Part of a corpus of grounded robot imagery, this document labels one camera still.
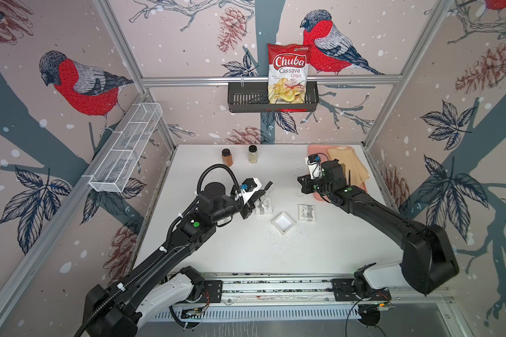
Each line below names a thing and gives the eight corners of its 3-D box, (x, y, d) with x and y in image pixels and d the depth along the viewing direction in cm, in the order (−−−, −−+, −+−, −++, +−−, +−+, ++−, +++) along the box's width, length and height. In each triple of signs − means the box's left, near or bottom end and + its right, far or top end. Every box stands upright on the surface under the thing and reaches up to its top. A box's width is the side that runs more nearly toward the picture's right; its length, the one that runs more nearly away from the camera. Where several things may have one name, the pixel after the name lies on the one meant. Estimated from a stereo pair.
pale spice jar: (249, 163, 113) (248, 153, 106) (249, 155, 117) (248, 144, 110) (257, 163, 113) (257, 153, 106) (257, 155, 117) (257, 144, 110)
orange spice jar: (224, 166, 114) (221, 155, 106) (225, 160, 117) (222, 148, 109) (232, 166, 114) (230, 154, 106) (233, 160, 117) (231, 148, 109)
